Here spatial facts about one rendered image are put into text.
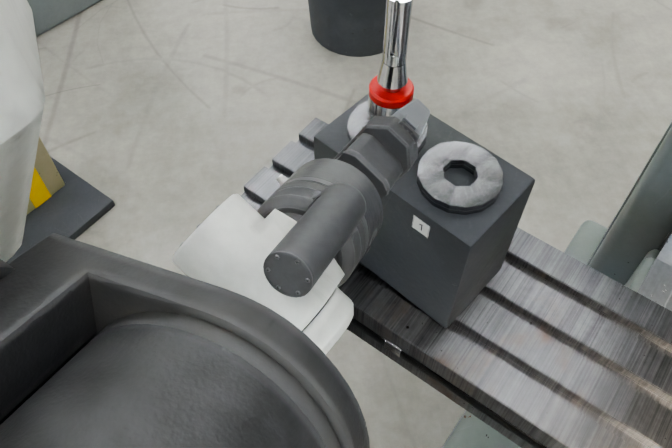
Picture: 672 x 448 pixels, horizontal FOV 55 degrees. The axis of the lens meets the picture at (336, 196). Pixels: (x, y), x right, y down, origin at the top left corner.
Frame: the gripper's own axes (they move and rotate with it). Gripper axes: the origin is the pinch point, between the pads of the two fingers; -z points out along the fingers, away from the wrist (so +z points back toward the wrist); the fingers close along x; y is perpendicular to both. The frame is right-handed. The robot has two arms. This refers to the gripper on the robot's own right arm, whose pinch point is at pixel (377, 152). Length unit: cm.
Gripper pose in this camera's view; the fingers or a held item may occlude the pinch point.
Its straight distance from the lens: 64.5
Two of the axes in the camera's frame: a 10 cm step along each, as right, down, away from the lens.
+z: -3.9, 4.6, -8.0
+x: 5.7, -5.6, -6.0
